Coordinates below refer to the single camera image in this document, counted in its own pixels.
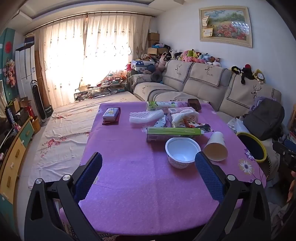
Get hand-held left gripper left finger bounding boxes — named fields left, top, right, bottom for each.
left=24, top=152, right=103, bottom=241

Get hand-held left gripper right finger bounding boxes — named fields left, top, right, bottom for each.
left=194, top=152, right=271, bottom=241

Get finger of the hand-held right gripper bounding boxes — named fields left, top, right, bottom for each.
left=272, top=139, right=296, bottom=153

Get yellow rimmed dark bin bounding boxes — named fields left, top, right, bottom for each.
left=236, top=132, right=267, bottom=163

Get white paper cup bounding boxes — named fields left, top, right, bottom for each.
left=203, top=132, right=228, bottom=162

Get white plastic bowl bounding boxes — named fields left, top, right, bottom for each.
left=165, top=137, right=201, bottom=169

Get red black snack wrapper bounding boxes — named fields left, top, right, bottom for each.
left=183, top=118, right=211, bottom=132

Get long green white box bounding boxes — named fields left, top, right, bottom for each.
left=146, top=127, right=205, bottom=142

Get blue white tube wrapper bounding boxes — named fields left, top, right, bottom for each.
left=153, top=116, right=167, bottom=128

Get pink carton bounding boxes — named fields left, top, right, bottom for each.
left=167, top=107, right=196, bottom=123

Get brown plastic tray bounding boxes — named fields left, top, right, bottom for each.
left=187, top=98, right=201, bottom=111

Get white foam sheet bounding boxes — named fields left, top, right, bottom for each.
left=129, top=110, right=165, bottom=124

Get pink patterned tissue pack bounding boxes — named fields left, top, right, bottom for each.
left=157, top=101, right=188, bottom=110

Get green white wipes packet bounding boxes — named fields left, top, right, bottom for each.
left=146, top=101, right=160, bottom=112

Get person's right hand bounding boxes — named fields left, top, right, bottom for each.
left=287, top=171, right=296, bottom=202

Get grey backpack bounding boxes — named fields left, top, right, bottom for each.
left=243, top=98, right=285, bottom=141

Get loose white papers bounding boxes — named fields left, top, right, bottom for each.
left=227, top=117, right=251, bottom=135

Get purple floral tablecloth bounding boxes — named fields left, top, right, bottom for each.
left=59, top=101, right=266, bottom=236

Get floral bedsheet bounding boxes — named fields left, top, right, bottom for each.
left=28, top=91, right=141, bottom=190

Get card box on red wallet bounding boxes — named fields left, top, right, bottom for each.
left=102, top=107, right=121, bottom=126

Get blue yellow card box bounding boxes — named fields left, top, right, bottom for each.
left=102, top=108, right=119, bottom=120

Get yellow plush toy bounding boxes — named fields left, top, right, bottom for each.
left=252, top=69, right=266, bottom=84

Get yellow wicker basket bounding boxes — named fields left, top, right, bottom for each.
left=31, top=116, right=41, bottom=134

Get cabinet with coloured drawers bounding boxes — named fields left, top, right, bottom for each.
left=0, top=116, right=35, bottom=204

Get black plush toy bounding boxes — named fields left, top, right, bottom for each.
left=231, top=64, right=256, bottom=85

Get glass coffee table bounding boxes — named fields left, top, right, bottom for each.
left=73, top=82, right=127, bottom=103

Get beige sofa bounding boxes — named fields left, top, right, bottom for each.
left=127, top=60, right=284, bottom=183

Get black white tower fan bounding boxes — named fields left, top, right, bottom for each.
left=31, top=80, right=48, bottom=127

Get cream embroidered curtain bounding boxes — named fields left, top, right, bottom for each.
left=35, top=13, right=152, bottom=109

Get star patterned suitcase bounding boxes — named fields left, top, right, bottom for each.
left=131, top=60, right=155, bottom=72

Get row of plush toys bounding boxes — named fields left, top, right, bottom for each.
left=155, top=49, right=222, bottom=77

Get flower wreath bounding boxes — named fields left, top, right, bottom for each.
left=2, top=59, right=18, bottom=87

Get framed flower painting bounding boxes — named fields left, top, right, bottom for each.
left=198, top=6, right=253, bottom=48

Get green wall panel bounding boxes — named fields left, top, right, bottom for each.
left=0, top=28, right=16, bottom=116

